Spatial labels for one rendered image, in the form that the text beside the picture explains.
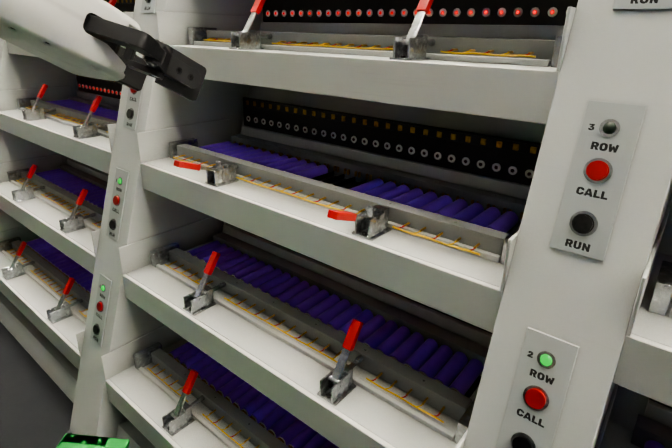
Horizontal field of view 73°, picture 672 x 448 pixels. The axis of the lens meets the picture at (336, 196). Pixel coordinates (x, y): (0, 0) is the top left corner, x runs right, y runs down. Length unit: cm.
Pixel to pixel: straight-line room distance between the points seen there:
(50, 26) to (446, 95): 33
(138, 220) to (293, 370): 39
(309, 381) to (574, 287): 33
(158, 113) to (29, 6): 48
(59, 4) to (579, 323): 45
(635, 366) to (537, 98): 23
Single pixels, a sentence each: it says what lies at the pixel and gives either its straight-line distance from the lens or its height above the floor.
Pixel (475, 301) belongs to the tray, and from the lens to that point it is 45.
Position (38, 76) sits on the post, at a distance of 149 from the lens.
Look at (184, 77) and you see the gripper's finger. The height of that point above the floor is 66.
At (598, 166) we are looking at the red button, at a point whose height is 66.
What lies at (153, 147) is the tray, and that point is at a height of 57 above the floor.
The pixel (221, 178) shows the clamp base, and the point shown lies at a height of 55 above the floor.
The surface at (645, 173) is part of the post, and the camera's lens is 42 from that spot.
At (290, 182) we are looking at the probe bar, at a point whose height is 57.
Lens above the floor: 63
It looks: 6 degrees down
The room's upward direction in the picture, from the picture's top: 12 degrees clockwise
